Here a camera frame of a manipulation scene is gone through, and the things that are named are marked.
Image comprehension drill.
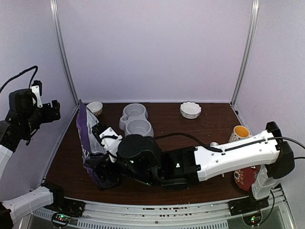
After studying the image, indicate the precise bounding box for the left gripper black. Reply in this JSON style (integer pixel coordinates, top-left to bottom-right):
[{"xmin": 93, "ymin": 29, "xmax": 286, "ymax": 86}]
[{"xmin": 23, "ymin": 99, "xmax": 60, "ymax": 135}]

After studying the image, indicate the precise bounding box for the purple puppy food bag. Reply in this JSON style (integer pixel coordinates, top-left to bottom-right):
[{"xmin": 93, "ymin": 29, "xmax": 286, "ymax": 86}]
[{"xmin": 76, "ymin": 100, "xmax": 120, "ymax": 190}]

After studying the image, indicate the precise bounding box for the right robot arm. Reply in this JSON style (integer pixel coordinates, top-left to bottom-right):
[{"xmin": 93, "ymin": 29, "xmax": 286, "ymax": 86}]
[{"xmin": 92, "ymin": 122, "xmax": 295, "ymax": 214}]

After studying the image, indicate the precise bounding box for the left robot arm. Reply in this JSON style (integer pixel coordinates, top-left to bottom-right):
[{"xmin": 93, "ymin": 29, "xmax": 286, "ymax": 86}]
[{"xmin": 0, "ymin": 86, "xmax": 69, "ymax": 229}]

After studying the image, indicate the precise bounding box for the grey double pet bowl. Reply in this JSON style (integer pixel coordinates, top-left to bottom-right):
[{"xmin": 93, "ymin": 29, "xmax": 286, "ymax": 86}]
[{"xmin": 119, "ymin": 103, "xmax": 154, "ymax": 137}]

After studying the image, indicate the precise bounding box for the metal food scoop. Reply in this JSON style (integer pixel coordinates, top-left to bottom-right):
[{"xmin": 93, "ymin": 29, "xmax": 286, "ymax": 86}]
[{"xmin": 210, "ymin": 142, "xmax": 219, "ymax": 147}]

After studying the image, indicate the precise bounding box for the small white round bowl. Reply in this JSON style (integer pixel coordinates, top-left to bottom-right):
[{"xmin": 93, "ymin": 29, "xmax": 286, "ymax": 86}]
[{"xmin": 86, "ymin": 102, "xmax": 103, "ymax": 117}]

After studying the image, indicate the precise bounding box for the white scalloped bowl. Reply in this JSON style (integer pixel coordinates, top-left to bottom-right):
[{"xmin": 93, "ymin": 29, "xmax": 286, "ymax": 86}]
[{"xmin": 180, "ymin": 101, "xmax": 202, "ymax": 119}]

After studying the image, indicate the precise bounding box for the red floral plate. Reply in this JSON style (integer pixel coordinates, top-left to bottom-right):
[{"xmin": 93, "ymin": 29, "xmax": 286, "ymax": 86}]
[{"xmin": 234, "ymin": 166, "xmax": 260, "ymax": 191}]

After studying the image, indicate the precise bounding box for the patterned mug yellow inside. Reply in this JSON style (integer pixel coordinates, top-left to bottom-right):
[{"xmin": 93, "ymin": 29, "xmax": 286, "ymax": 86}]
[{"xmin": 228, "ymin": 125, "xmax": 252, "ymax": 143}]

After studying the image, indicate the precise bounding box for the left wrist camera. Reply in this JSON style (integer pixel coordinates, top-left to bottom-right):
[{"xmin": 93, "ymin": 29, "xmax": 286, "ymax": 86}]
[{"xmin": 30, "ymin": 80, "xmax": 43, "ymax": 108}]

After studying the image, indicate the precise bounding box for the aluminium front rail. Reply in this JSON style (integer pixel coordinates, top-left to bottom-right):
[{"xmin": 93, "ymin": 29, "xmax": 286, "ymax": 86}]
[{"xmin": 30, "ymin": 188, "xmax": 294, "ymax": 229}]

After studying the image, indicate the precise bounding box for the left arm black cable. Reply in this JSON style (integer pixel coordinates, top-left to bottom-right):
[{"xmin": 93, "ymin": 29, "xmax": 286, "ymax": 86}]
[{"xmin": 0, "ymin": 65, "xmax": 39, "ymax": 96}]

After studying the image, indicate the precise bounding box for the left aluminium frame post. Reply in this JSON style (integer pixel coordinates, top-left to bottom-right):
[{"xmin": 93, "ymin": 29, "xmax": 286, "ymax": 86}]
[{"xmin": 50, "ymin": 0, "xmax": 79, "ymax": 106}]

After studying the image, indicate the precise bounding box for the aluminium frame post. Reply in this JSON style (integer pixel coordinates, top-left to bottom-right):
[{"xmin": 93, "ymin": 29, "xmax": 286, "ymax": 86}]
[
  {"xmin": 50, "ymin": 0, "xmax": 79, "ymax": 106},
  {"xmin": 230, "ymin": 0, "xmax": 260, "ymax": 107}
]

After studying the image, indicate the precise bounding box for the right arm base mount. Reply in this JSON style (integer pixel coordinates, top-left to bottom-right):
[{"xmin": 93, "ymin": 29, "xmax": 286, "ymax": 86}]
[{"xmin": 228, "ymin": 197, "xmax": 269, "ymax": 227}]

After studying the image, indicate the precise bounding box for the right aluminium frame post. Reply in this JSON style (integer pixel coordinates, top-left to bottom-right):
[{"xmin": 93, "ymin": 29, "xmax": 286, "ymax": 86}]
[{"xmin": 230, "ymin": 0, "xmax": 260, "ymax": 107}]

